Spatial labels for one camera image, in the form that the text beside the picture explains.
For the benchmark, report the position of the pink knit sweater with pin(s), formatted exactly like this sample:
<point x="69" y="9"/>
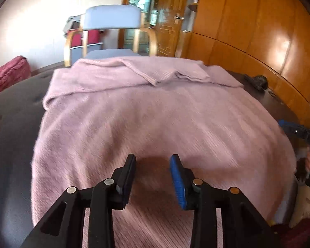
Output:
<point x="144" y="113"/>

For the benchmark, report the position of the blue-grey wooden armchair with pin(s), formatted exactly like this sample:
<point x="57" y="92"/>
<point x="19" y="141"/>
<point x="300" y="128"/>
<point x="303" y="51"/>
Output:
<point x="111" y="16"/>

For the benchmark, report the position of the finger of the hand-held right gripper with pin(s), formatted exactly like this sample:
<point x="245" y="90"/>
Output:
<point x="288" y="127"/>

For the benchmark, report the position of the grey clothes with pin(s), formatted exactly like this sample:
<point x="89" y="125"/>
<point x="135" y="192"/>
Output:
<point x="69" y="24"/>

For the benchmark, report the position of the wooden door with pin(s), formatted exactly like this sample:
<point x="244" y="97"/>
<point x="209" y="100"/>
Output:
<point x="170" y="38"/>

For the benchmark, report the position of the dark red cloth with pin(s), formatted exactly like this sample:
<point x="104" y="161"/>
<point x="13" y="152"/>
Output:
<point x="299" y="235"/>

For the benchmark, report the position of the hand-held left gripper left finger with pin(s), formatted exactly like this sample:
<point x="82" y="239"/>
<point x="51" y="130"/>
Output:
<point x="128" y="183"/>

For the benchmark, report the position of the pink ruffled bedspread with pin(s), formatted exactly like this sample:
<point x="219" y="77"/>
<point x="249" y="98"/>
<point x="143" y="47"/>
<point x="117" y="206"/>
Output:
<point x="7" y="77"/>

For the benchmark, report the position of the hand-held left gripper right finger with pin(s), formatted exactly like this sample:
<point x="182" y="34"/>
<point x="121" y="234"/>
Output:
<point x="177" y="183"/>

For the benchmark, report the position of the grey storage bin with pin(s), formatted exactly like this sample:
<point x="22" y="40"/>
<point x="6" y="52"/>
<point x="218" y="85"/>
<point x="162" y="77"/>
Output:
<point x="76" y="54"/>

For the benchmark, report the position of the orange wooden wardrobe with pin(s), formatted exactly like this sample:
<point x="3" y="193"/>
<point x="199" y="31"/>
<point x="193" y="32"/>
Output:
<point x="248" y="18"/>

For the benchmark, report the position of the beige bag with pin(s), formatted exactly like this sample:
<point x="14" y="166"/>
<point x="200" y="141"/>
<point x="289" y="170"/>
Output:
<point x="303" y="206"/>

